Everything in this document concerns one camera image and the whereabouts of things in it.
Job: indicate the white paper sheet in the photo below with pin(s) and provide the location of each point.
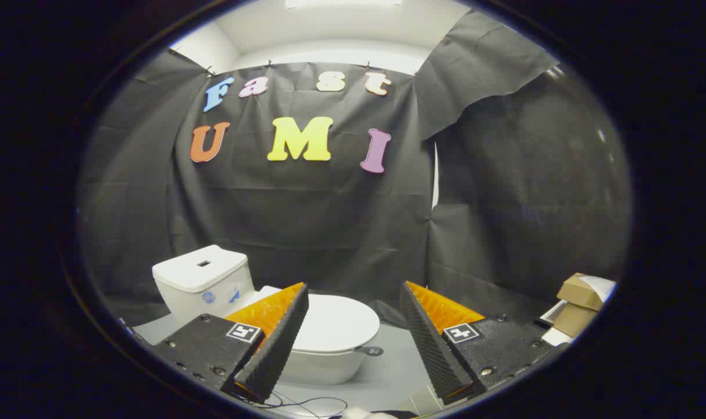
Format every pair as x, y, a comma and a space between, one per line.
602, 286

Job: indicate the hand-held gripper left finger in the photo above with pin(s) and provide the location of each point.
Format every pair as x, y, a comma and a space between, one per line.
274, 349

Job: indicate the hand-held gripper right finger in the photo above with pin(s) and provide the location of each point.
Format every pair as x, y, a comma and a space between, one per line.
431, 349

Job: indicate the black backdrop cloth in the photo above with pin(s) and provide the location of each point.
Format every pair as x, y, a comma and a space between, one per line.
330, 221

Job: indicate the white toilet bowl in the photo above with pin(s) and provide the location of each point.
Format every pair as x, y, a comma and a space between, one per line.
324, 368

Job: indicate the small dark lid tab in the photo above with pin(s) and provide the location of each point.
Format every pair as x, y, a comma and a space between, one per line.
371, 351

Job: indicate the brown cardboard box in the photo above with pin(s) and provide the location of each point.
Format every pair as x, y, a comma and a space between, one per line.
574, 320
580, 291

